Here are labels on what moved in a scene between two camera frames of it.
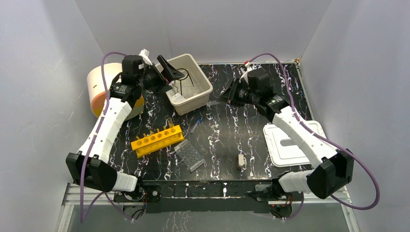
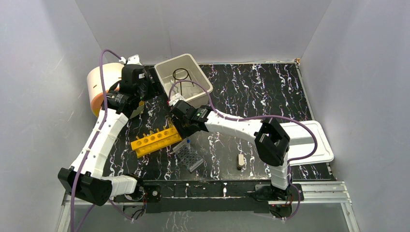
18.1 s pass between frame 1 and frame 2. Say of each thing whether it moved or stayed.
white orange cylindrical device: stayed
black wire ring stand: stayed
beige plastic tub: stayed
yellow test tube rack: stayed
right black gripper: moved
